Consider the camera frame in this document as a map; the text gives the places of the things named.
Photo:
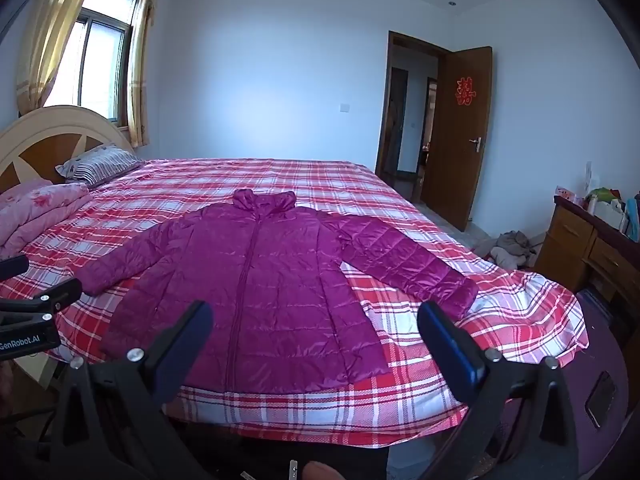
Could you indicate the white wall socket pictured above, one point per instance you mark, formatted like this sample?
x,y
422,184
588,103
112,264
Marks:
x,y
588,170

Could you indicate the black smartphone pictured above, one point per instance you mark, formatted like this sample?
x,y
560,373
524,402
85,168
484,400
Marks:
x,y
601,400

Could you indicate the bed with red plaid sheet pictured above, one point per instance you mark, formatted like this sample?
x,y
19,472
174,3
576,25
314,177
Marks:
x,y
425,210

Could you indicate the cream wooden headboard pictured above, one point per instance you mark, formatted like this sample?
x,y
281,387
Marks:
x,y
50,120

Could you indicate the brown door frame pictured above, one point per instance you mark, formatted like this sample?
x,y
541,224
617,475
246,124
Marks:
x,y
384,125

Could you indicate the small pink box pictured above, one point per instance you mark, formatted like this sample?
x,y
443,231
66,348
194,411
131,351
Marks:
x,y
566,193

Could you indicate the pile of clothes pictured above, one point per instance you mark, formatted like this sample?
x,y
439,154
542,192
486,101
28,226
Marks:
x,y
510,249

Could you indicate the striped floral pillow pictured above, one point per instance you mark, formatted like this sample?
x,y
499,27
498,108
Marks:
x,y
100,165

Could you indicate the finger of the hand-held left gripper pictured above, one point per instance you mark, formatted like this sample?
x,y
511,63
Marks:
x,y
56,296
12,266

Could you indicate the teal item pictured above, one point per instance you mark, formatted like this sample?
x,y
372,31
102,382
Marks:
x,y
634,220

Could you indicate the window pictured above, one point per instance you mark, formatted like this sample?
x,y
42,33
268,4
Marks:
x,y
95,60

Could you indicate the brown wooden desk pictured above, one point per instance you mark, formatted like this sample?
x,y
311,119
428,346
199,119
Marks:
x,y
565,250

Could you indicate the brown wooden door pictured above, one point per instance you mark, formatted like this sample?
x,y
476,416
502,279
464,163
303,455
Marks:
x,y
455,170

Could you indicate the dark purple seat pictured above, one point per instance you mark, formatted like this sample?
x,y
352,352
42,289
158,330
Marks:
x,y
595,355

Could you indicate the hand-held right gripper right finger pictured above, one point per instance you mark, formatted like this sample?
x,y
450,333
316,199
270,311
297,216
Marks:
x,y
450,345

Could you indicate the purple quilted jacket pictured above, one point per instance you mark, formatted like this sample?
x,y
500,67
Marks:
x,y
280,285

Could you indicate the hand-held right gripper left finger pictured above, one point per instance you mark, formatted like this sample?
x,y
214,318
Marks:
x,y
200,332

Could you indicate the yellow curtain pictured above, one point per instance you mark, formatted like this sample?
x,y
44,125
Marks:
x,y
45,50
140,60

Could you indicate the white bag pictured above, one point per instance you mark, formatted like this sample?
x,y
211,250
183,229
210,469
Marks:
x,y
611,215

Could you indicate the pink floral quilt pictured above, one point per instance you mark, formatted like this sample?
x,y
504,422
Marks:
x,y
35,210

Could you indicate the red paper door decoration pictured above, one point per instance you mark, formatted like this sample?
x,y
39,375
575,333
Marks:
x,y
464,91

